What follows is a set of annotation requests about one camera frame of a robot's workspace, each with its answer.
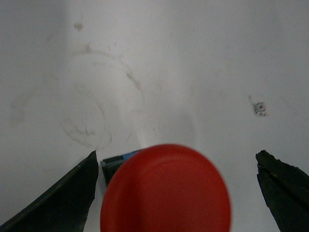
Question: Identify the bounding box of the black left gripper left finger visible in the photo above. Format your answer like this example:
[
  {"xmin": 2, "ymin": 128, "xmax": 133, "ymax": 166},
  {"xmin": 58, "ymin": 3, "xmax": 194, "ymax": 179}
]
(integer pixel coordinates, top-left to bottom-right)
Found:
[{"xmin": 0, "ymin": 151, "xmax": 98, "ymax": 232}]

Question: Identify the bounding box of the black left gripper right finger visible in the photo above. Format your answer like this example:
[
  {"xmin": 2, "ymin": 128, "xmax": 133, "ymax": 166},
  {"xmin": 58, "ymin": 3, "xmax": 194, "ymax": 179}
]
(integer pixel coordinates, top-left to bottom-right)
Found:
[{"xmin": 255, "ymin": 150, "xmax": 309, "ymax": 232}]

